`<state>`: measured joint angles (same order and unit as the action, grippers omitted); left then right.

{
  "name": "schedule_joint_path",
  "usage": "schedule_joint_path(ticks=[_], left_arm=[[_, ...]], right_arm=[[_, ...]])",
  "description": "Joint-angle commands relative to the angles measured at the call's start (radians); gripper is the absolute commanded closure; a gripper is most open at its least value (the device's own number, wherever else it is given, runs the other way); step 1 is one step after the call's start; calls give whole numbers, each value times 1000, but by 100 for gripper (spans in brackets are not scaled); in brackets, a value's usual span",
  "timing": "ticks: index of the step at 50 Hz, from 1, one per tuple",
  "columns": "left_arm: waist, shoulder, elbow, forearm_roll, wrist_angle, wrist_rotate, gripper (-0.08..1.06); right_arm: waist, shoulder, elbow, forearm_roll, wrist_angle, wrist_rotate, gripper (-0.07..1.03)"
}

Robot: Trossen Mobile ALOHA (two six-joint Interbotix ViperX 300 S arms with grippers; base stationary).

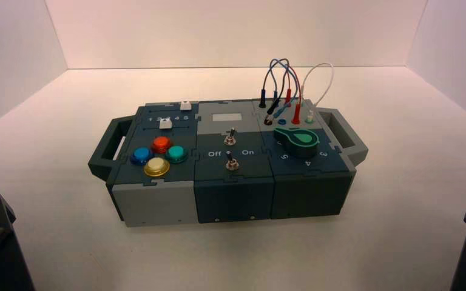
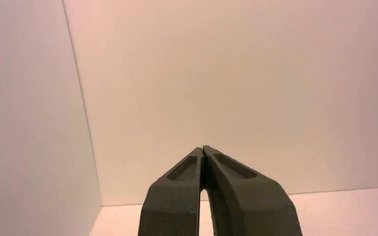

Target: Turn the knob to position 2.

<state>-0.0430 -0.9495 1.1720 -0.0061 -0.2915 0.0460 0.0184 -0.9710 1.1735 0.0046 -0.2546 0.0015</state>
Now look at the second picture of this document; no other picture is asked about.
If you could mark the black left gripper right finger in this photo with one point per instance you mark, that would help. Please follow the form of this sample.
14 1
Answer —
254 208

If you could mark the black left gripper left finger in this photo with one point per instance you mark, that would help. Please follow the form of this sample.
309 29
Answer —
172 205

